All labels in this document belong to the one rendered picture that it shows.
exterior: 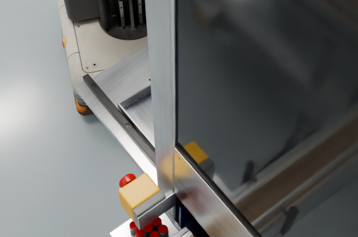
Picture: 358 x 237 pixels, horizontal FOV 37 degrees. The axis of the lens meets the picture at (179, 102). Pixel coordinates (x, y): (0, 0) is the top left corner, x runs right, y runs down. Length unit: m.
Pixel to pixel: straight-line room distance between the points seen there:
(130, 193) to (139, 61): 0.50
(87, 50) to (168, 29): 1.63
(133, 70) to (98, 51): 0.86
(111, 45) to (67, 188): 0.63
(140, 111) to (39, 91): 1.26
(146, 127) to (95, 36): 1.08
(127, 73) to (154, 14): 0.74
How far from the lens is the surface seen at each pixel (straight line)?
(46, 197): 2.30
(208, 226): 1.05
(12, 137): 2.48
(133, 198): 1.10
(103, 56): 2.30
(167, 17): 0.70
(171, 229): 1.23
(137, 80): 1.45
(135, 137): 1.32
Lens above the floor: 2.02
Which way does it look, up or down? 55 degrees down
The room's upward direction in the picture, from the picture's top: straight up
